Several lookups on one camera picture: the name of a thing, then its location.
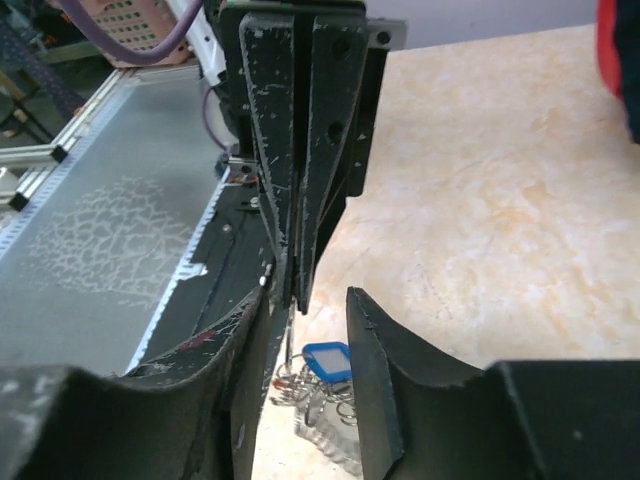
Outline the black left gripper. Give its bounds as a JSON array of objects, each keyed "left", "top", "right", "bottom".
[{"left": 218, "top": 1, "right": 407, "bottom": 314}]

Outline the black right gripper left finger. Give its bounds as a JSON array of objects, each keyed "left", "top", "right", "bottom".
[{"left": 1, "top": 287, "right": 270, "bottom": 479}]

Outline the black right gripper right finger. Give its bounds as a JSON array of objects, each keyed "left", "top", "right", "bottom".
[{"left": 346, "top": 288, "right": 639, "bottom": 479}]

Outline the blue key tag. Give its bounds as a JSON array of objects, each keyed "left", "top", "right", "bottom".
[{"left": 302, "top": 342, "right": 352, "bottom": 384}]

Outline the silver key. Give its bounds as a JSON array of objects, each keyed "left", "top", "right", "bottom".
[{"left": 259, "top": 263, "right": 273, "bottom": 288}]

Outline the pink plastic basket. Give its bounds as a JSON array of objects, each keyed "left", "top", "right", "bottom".
[{"left": 50, "top": 0, "right": 202, "bottom": 68}]

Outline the red garment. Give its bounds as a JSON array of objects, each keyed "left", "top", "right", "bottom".
[{"left": 595, "top": 0, "right": 622, "bottom": 100}]

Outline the dark navy garment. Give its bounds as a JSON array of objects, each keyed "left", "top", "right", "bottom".
[{"left": 614, "top": 0, "right": 640, "bottom": 144}]

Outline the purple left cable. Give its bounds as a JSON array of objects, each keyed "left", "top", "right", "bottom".
[{"left": 59, "top": 0, "right": 236, "bottom": 151}]

